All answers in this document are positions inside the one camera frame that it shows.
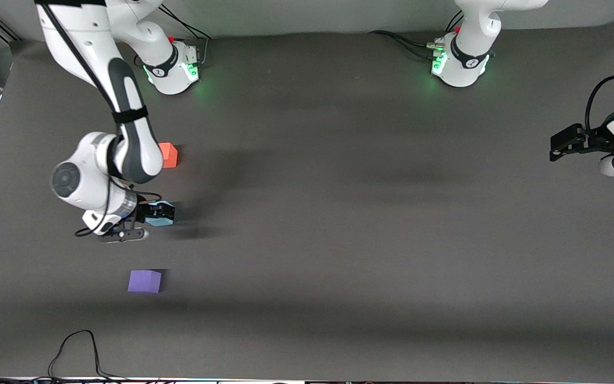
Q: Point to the purple foam block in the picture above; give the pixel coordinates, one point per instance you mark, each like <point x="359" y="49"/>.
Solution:
<point x="144" y="281"/>

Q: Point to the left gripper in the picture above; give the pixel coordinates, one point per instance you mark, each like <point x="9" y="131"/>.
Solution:
<point x="598" y="138"/>

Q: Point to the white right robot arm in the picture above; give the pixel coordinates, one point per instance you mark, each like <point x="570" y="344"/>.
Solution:
<point x="131" y="144"/>

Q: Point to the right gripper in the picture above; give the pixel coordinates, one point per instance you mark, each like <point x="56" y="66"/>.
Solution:
<point x="141" y="213"/>

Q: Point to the light blue foam block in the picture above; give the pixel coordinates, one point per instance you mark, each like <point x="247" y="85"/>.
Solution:
<point x="159" y="215"/>

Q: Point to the dark grey table cover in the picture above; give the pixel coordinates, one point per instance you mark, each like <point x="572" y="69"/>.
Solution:
<point x="392" y="240"/>

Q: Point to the orange foam block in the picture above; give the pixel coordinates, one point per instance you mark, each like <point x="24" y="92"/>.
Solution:
<point x="170" y="156"/>

